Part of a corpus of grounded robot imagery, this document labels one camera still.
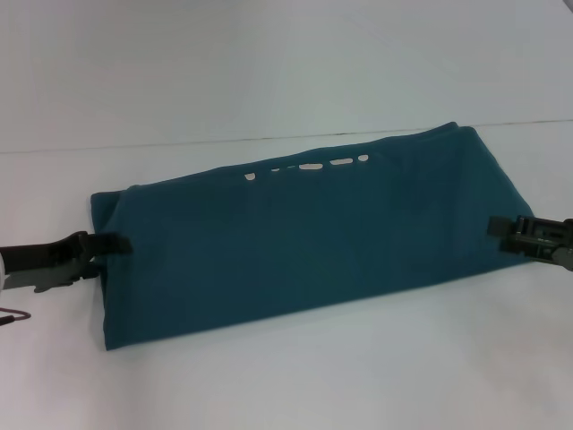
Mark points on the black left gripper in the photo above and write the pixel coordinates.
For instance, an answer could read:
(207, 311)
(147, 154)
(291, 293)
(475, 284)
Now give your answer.
(45, 264)

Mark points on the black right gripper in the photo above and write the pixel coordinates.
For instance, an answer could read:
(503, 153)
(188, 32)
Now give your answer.
(544, 242)

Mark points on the teal blue t-shirt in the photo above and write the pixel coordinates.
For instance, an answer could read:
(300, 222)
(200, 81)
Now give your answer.
(304, 242)

